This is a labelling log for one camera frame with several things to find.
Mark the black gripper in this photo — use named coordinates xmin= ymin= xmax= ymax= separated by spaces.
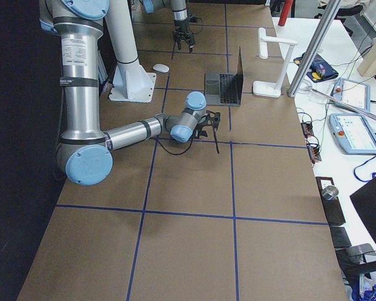
xmin=194 ymin=110 xmax=221 ymax=154
xmin=173 ymin=19 xmax=196 ymax=52

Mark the grey laptop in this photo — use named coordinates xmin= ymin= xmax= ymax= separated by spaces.
xmin=204 ymin=48 xmax=244 ymax=107

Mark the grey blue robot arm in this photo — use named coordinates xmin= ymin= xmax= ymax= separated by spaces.
xmin=39 ymin=1 xmax=220 ymax=186
xmin=140 ymin=0 xmax=196 ymax=53

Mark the white desk lamp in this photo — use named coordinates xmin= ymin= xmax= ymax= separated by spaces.
xmin=252 ymin=27 xmax=299 ymax=98

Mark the red cylinder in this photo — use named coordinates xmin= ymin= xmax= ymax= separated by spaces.
xmin=278 ymin=0 xmax=294 ymax=27

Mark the dark blue space pouch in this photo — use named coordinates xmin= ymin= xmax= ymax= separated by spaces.
xmin=306 ymin=54 xmax=338 ymax=83

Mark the metal cup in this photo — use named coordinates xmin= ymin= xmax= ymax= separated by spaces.
xmin=321 ymin=185 xmax=339 ymax=201

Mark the lower teach pendant tablet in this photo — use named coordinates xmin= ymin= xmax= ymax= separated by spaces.
xmin=328 ymin=114 xmax=376 ymax=155

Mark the teach pendant tablet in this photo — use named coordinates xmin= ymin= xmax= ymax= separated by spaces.
xmin=328 ymin=114 xmax=376 ymax=155
xmin=330 ymin=78 xmax=370 ymax=112

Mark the upper teach pendant tablet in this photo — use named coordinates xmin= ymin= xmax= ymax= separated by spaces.
xmin=330 ymin=78 xmax=370 ymax=112

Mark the metal grabber stick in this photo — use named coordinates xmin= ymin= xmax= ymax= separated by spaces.
xmin=307 ymin=86 xmax=376 ymax=121

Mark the white wireless mouse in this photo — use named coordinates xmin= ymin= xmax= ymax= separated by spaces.
xmin=152 ymin=63 xmax=170 ymax=73

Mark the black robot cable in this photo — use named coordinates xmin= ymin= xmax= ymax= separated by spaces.
xmin=156 ymin=136 xmax=195 ymax=156

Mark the aluminium frame post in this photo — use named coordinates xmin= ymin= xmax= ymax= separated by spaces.
xmin=287 ymin=0 xmax=341 ymax=98

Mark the blue lanyard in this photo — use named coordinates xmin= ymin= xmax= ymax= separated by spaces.
xmin=353 ymin=153 xmax=376 ymax=183

